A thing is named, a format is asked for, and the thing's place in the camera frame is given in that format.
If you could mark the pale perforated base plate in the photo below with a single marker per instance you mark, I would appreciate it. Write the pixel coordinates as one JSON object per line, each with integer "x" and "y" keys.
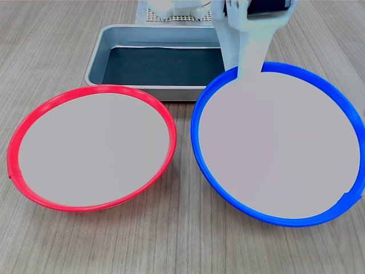
{"x": 182, "y": 18}

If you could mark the white plate with blue rim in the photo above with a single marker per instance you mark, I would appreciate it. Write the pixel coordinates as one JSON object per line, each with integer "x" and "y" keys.
{"x": 279, "y": 148}

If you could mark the white plate with red rim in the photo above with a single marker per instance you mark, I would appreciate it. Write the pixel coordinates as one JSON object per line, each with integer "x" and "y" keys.
{"x": 94, "y": 151}

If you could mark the steel tray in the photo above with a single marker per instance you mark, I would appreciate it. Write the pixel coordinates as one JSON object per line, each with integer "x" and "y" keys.
{"x": 97, "y": 65}

